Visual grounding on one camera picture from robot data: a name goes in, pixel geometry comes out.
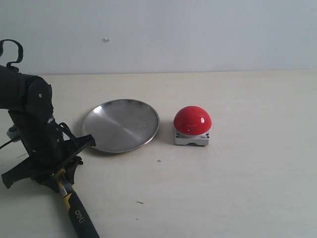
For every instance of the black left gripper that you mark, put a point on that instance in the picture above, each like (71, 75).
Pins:
(42, 138)

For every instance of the yellow black claw hammer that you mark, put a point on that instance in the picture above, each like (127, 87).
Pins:
(77, 213)

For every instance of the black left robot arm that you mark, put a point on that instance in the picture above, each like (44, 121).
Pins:
(22, 92)

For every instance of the red dome push button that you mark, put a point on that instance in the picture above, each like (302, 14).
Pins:
(192, 125)

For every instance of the round stainless steel plate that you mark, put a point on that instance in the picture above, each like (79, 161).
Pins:
(121, 125)

